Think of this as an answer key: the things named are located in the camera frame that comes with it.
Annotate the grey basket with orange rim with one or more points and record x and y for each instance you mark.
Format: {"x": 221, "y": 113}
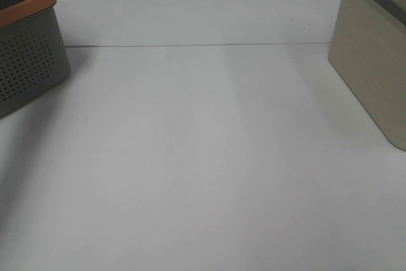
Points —
{"x": 33, "y": 55}

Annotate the beige bin with grey rim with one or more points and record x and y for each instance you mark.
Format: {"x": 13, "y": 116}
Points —
{"x": 368, "y": 52}

